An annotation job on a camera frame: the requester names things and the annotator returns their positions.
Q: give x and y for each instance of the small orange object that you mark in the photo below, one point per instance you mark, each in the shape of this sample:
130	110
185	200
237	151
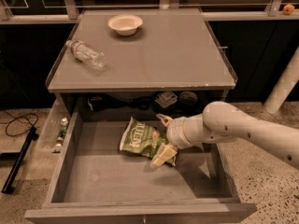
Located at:
288	9

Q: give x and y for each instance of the dark round container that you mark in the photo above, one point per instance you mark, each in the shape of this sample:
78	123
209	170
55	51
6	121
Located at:
188	99

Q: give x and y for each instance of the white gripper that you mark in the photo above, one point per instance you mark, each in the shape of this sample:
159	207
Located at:
175	132

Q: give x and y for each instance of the clear plastic storage bin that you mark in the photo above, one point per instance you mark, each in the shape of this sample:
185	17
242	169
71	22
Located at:
54	130

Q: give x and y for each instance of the small patterned snack packet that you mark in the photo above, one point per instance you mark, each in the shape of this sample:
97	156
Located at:
165	99

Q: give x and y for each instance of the grey counter cabinet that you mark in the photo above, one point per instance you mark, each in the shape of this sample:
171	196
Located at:
173	50

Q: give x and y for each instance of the metal railing frame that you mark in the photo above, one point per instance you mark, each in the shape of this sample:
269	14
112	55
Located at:
68	11

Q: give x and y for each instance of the clear plastic water bottle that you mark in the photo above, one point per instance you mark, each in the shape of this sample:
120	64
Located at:
87	54

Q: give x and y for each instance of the black floor stand bar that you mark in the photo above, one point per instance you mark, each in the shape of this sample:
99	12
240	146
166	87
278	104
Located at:
32	135

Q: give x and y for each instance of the white paper bowl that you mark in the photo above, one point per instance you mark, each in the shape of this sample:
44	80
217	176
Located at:
125	24

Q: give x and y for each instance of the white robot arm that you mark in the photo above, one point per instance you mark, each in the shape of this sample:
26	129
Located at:
221	122

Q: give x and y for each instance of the green jalapeno chip bag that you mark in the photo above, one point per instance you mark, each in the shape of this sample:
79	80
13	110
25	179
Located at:
141	138

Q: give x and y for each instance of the open grey top drawer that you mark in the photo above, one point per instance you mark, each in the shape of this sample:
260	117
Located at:
96	183

